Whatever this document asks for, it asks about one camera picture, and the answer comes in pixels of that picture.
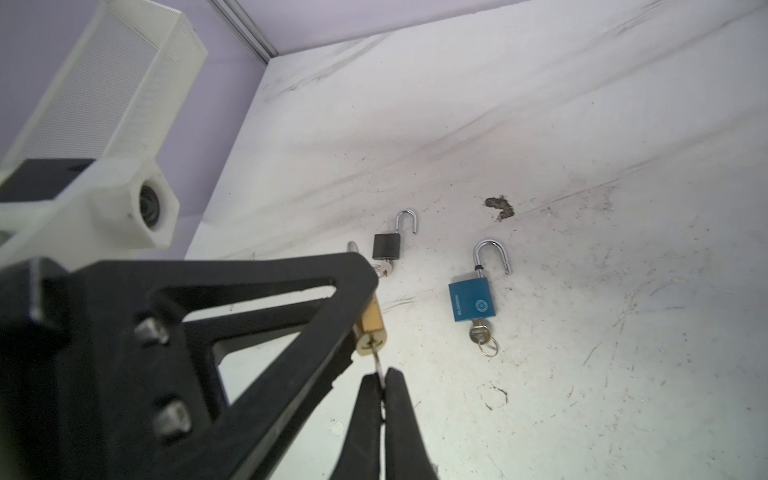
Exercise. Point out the blue padlock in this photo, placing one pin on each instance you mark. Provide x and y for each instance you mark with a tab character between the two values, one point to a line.
472	299

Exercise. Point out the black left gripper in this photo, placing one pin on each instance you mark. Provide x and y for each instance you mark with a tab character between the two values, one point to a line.
34	329

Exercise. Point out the small key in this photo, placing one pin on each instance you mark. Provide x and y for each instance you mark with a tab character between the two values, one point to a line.
378	365

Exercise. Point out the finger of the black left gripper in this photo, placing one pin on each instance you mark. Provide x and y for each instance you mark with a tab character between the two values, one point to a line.
200	369

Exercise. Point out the aluminium cage frame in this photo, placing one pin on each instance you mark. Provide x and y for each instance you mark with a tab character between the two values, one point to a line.
245	29

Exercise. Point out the black padlock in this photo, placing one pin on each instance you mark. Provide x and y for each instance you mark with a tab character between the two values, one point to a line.
387	246

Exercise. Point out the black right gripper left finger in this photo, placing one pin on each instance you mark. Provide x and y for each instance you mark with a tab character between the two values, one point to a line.
360	455

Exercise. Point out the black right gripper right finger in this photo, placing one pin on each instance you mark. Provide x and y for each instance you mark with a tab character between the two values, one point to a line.
405	453

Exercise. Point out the white mesh two-tier shelf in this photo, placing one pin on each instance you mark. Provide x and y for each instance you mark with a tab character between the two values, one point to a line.
119	90

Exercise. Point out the brass padlock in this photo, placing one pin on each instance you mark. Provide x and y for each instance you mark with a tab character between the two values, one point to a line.
369	331

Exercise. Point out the silver key with ring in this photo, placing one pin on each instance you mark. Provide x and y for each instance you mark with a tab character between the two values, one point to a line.
481	334

